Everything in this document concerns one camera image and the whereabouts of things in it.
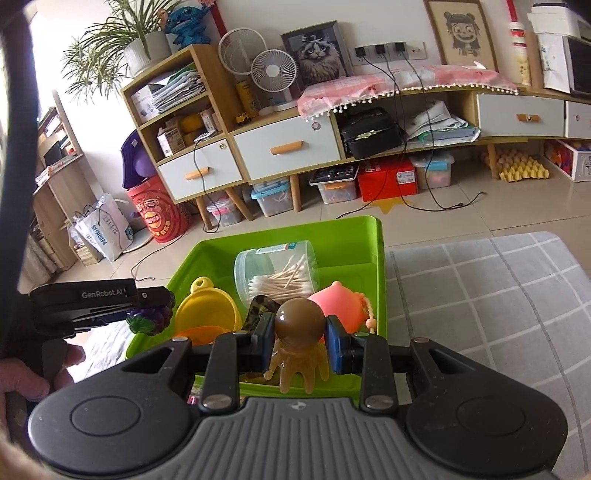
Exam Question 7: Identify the framed cat picture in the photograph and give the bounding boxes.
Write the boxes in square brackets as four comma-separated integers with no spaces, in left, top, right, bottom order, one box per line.
[281,21,356,89]

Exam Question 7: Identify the white paper bag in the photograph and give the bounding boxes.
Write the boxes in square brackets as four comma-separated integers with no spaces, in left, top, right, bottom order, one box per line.
[74,194,135,264]

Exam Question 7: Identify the black case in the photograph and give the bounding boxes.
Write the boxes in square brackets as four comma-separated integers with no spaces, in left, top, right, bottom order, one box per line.
[340,107,406,159]

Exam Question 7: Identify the thin floor cable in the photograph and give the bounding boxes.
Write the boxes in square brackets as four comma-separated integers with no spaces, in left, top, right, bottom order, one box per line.
[131,251,160,282]

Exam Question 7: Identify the pink tasselled runner cloth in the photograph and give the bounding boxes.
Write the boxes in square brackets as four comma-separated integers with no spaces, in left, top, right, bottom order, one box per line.
[297,64,520,123]

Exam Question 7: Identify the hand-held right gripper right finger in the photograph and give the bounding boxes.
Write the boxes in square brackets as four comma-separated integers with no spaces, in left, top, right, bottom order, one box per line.
[325,316,468,413]

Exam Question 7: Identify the white foam box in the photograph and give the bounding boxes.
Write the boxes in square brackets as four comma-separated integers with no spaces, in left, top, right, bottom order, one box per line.
[527,4,585,36]

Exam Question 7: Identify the potted green plant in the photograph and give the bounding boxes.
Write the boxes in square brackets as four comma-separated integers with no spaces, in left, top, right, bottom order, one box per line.
[62,0,186,100]

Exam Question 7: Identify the purple toy grapes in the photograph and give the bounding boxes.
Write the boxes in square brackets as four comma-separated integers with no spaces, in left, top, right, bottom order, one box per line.
[126,302,174,336]

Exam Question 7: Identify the white oven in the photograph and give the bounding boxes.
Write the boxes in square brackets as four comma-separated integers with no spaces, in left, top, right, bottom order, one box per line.
[538,32,591,96]

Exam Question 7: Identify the green plastic box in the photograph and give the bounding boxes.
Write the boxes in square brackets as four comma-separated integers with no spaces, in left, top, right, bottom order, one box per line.
[126,215,387,402]

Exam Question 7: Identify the wooden tv cabinet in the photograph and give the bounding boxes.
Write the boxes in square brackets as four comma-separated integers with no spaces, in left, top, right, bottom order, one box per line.
[121,44,591,232]

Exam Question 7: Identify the folded cloth pile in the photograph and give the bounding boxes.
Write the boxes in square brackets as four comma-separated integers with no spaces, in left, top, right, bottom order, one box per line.
[406,99,481,144]

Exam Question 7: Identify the yellow toy pot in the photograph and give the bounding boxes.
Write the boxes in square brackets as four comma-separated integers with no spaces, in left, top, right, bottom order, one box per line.
[174,277,243,340]

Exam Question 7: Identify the white fan guard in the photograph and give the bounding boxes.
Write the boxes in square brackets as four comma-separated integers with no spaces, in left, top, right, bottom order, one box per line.
[218,28,268,77]

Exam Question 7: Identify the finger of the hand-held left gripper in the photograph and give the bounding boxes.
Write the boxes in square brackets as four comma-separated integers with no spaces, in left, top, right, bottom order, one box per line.
[136,286,175,310]

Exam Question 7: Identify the small white cabinet drawer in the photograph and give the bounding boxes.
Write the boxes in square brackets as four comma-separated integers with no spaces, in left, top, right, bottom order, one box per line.
[564,99,591,140]

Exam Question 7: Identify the dark lid storage box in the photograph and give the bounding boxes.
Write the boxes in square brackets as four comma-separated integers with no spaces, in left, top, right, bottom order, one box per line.
[308,164,361,205]

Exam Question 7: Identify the wall power outlets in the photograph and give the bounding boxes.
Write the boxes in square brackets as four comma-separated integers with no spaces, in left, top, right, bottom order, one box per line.
[355,41,427,66]

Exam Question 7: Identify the small white desk fan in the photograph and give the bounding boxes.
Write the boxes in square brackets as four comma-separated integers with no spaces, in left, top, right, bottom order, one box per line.
[250,49,299,114]

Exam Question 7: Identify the yellow egg tray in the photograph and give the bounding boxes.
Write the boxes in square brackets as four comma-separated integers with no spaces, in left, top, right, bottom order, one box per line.
[482,148,551,182]

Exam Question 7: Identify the stack of papers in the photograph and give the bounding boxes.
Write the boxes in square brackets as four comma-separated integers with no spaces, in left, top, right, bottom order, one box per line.
[130,65,206,123]

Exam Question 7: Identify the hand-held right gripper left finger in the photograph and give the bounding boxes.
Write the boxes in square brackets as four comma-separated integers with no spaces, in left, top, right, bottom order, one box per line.
[121,314,278,413]

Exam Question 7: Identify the black power cable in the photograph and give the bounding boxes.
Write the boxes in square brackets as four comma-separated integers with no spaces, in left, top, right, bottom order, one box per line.
[394,48,486,213]

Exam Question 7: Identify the brown rubber hand toy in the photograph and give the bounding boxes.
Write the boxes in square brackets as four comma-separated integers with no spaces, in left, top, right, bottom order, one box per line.
[263,298,331,396]

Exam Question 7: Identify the clear storage box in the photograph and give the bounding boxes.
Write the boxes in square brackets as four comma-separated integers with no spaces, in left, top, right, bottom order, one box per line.
[205,194,243,227]

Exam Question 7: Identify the blue dragon figurine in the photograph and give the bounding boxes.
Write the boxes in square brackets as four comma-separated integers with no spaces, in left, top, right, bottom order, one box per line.
[159,0,213,47]

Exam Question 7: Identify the small cardboard box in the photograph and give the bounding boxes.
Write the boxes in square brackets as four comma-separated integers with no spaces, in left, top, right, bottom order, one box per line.
[157,127,187,158]

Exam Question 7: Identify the white drawer with keyhole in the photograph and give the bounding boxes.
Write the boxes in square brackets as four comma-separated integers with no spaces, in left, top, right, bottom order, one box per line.
[157,138,245,202]

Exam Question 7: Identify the grey checked table cloth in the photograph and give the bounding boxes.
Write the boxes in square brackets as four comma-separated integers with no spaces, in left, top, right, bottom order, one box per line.
[83,231,591,480]

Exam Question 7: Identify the red printed bucket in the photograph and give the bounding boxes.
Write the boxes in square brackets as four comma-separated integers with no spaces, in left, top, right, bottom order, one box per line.
[127,175,191,244]

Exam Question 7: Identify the red cardboard box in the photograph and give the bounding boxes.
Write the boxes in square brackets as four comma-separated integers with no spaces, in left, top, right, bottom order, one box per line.
[358,159,419,203]

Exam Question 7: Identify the red white decorated bottle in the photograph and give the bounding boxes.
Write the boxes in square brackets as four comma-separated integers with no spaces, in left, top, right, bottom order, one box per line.
[505,9,532,89]

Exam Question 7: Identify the white toy crate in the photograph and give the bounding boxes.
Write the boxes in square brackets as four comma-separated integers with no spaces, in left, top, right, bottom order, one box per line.
[545,138,591,184]

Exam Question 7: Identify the blue lid storage box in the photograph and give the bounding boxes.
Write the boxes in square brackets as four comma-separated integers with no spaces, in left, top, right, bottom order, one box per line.
[250,180,294,218]

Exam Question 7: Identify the framed cartoon drawing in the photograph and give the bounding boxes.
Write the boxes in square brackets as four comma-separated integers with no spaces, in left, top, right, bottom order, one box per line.
[424,0,500,73]

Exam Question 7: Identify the wide white drawer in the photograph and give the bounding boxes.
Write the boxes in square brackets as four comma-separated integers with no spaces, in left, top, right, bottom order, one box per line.
[231,113,345,184]

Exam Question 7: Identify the white lid storage box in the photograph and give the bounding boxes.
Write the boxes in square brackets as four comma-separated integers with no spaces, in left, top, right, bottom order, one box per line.
[410,152,456,189]

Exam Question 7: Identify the person's left hand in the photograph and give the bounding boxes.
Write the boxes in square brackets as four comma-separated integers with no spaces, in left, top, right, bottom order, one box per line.
[0,345,86,462]

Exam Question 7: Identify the wooden bookshelf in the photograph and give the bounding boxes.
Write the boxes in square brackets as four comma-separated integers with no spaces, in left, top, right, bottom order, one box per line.
[30,90,100,273]

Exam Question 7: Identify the pink rubber squeeze toy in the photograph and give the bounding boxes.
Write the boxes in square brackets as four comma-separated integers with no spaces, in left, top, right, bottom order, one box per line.
[307,281,378,336]

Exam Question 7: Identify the clear cotton swab jar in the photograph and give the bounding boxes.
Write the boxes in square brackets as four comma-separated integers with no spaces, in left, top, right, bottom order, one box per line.
[234,240,321,310]

